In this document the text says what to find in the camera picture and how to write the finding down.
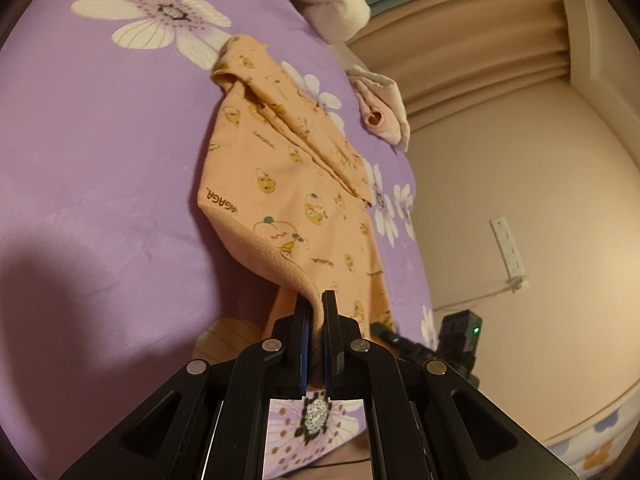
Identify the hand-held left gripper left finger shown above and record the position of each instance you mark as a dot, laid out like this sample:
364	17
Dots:
303	355

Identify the purple floral bedsheet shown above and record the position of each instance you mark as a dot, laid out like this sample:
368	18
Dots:
100	160

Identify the orange cartoon printed shirt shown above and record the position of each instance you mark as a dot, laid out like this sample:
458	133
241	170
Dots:
280	200

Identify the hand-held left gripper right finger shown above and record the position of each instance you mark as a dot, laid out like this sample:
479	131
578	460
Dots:
327	360

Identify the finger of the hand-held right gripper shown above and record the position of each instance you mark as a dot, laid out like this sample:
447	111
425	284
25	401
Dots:
390	337

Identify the pink folded garment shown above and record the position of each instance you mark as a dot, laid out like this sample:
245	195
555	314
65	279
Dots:
385	125

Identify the cream folded cloth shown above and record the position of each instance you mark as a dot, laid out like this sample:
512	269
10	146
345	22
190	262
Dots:
380	79

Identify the white wall socket strip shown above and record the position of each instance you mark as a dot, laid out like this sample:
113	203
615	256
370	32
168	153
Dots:
507	245

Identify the white pillow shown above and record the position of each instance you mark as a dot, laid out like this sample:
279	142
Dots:
335	5

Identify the beige curtain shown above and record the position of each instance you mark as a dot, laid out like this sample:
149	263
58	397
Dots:
475	50

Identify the pastel printed fabric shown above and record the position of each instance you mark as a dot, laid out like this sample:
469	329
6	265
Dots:
600	440

